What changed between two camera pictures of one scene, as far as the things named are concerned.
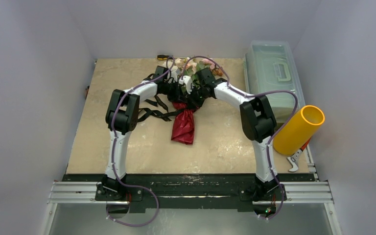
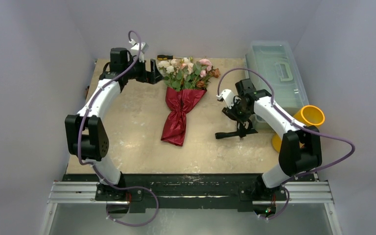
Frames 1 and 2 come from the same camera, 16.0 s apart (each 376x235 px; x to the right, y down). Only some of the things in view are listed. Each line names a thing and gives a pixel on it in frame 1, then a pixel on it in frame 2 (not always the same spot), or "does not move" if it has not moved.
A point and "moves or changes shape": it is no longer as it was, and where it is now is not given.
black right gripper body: [194, 96] -> [240, 120]
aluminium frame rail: [83, 193] does not move
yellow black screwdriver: [162, 57] does not move
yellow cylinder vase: [294, 134] does not move
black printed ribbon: [146, 112] -> [241, 130]
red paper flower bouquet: [184, 131] moves or changes shape
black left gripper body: [171, 90] -> [139, 73]
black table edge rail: [190, 192] does not move
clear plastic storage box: [270, 72] does not move
